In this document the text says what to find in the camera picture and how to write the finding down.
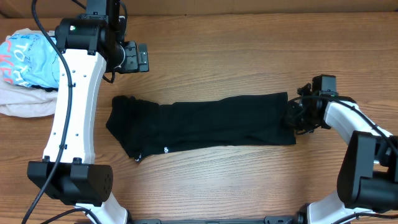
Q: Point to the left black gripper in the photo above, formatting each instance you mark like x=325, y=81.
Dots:
x=131, y=58

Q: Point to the beige folded garment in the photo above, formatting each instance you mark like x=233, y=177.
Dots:
x=27, y=102

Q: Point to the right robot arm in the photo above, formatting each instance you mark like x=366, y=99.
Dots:
x=367, y=181

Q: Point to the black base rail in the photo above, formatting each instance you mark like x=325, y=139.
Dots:
x=211, y=221

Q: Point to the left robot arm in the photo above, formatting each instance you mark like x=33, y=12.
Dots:
x=88, y=47

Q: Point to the black polo shirt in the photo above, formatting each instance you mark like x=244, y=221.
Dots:
x=145, y=128

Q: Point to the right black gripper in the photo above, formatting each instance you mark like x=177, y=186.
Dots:
x=293, y=108

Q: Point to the light blue printed shirt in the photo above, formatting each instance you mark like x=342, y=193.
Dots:
x=29, y=60

